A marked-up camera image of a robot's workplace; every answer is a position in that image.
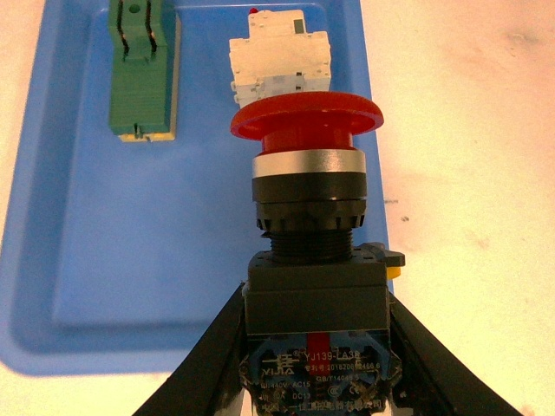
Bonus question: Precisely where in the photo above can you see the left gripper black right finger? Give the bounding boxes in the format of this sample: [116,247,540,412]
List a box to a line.
[382,291,520,415]

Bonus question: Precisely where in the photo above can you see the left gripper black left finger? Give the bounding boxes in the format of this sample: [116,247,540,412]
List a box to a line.
[134,287,246,416]

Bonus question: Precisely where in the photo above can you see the red emergency stop button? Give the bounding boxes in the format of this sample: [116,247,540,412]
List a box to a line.
[231,92,404,415]

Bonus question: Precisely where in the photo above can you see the blue plastic tray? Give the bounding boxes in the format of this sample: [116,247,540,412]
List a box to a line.
[0,0,398,377]

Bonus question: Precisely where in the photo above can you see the white circuit breaker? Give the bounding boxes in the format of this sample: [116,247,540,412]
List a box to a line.
[229,10,331,107]

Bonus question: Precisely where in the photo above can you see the green terminal block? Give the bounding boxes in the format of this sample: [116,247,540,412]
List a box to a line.
[108,0,181,142]

